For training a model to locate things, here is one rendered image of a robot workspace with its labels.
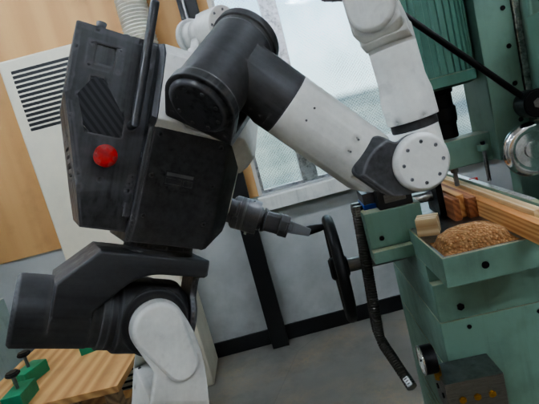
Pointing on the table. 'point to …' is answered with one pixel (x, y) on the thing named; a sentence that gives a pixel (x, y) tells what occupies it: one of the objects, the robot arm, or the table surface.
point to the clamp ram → (435, 196)
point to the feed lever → (522, 103)
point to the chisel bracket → (468, 149)
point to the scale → (498, 187)
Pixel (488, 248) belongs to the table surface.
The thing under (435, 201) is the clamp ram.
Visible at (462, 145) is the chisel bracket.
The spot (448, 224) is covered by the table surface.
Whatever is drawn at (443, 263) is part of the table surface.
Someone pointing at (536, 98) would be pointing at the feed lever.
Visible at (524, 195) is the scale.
